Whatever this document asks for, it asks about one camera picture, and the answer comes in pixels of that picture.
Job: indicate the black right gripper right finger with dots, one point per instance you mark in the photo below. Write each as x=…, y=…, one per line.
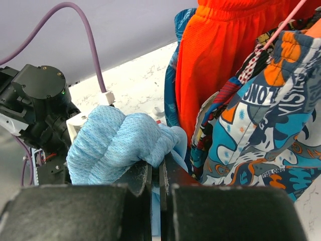
x=171, y=176

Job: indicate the pink plastic hanger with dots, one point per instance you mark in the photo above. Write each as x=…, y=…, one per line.
x=284, y=23

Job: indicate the blue patterned shorts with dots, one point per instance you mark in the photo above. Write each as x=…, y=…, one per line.
x=170, y=104

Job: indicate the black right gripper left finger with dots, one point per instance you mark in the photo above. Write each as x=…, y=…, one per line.
x=136, y=223

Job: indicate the orange shorts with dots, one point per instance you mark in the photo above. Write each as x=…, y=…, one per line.
x=215, y=42

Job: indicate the dark comic print shorts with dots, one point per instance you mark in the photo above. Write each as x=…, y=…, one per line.
x=225, y=82

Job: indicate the colourful cartoon print shorts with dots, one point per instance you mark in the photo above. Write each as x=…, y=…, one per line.
x=293, y=181

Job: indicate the white metal clothes rack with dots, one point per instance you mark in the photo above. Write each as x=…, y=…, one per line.
x=158, y=113

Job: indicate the light blue shorts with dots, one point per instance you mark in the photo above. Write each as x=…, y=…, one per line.
x=110, y=142

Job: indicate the light blue cable duct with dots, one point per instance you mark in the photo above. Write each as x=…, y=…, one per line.
x=38, y=157

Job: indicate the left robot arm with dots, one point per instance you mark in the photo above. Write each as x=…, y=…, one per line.
x=35, y=105

